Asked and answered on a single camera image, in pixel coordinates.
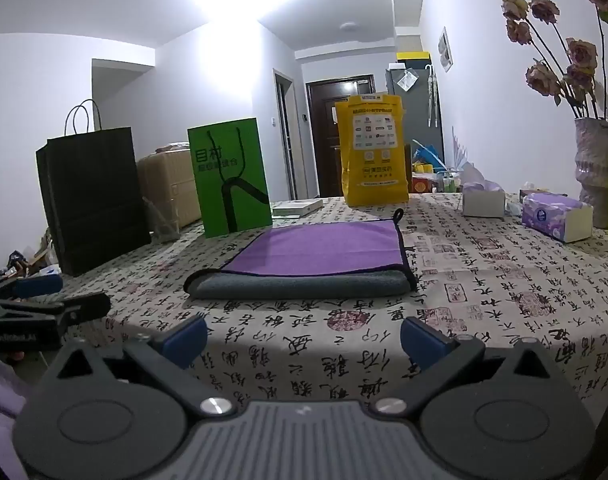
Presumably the clear plastic container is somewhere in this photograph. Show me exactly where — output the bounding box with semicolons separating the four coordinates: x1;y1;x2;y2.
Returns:
143;197;181;244

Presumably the beige suitcase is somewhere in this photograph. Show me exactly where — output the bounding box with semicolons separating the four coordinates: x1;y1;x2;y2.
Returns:
136;147;203;234

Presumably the dark brown entrance door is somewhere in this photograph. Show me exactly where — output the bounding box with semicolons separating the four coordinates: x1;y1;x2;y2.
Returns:
305;74;378;199

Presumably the grey refrigerator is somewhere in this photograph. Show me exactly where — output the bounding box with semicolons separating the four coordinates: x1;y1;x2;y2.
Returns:
385;62;445;164

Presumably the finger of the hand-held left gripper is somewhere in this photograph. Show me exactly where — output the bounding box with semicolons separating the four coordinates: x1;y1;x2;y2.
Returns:
0;274;65;306
0;292;112;332

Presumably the purple tissue pack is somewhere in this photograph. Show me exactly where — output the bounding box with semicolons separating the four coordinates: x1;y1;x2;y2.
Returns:
521;192;594;244

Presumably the dark clutter pile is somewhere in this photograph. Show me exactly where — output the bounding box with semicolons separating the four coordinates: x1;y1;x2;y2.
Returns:
0;246;61;282

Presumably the wall picture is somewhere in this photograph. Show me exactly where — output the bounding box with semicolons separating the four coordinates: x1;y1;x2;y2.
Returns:
437;26;454;72

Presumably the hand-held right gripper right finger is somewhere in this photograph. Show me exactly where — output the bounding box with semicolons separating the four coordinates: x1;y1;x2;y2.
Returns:
373;316;558;415

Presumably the blue plastic bag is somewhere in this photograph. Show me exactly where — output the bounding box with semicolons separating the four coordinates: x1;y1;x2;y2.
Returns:
412;143;441;164

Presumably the black paper bag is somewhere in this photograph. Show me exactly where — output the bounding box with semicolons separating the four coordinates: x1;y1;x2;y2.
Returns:
35;99;153;278

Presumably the white tissue box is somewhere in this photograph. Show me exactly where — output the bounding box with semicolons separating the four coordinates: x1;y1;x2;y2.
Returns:
461;162;508;219

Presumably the grey interior door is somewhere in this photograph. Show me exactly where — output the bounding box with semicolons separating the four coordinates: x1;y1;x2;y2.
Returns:
273;72;300;201

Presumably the hanging umbrella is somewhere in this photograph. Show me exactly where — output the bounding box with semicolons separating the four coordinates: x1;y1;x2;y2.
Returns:
426;64;440;129

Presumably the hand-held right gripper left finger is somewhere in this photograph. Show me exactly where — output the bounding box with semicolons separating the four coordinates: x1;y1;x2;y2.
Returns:
49;315;238;417

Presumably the pale ceramic vase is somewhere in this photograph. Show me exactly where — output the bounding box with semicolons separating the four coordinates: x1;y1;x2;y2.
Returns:
574;117;608;216

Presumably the yellow plastic bag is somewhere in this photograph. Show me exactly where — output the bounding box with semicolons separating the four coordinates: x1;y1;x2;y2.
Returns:
333;93;411;208

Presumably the white flat box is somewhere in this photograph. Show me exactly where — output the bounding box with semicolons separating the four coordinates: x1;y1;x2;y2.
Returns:
271;198;325;219

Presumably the purple and grey towel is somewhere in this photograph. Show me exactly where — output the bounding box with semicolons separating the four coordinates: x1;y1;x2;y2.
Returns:
183;208;418;301

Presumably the green paper bag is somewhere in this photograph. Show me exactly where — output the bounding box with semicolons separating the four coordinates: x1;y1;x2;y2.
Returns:
187;118;274;239

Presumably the bunch of dried roses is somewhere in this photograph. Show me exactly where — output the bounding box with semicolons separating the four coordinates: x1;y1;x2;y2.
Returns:
501;0;608;122

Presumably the calligraphy printed tablecloth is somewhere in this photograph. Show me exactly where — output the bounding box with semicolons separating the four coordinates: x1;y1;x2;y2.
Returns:
49;192;608;412

